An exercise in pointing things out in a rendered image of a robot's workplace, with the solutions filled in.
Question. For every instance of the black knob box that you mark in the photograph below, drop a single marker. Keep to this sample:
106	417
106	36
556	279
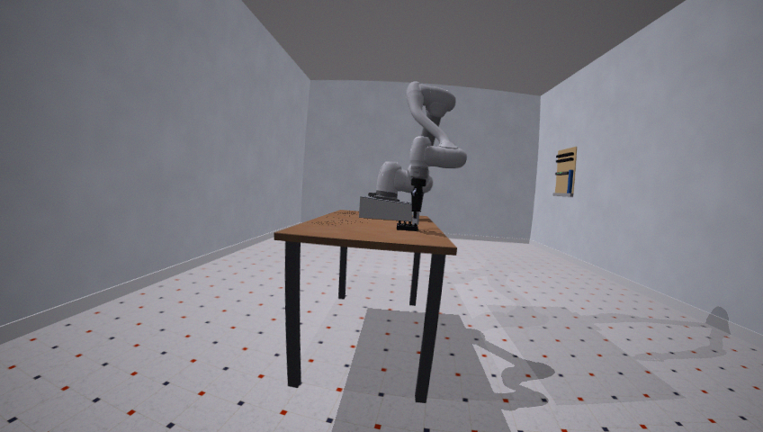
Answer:
400	226

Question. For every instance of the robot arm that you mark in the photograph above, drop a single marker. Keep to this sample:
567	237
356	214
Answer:
391	177

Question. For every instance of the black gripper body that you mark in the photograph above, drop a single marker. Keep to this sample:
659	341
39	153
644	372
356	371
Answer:
418	183

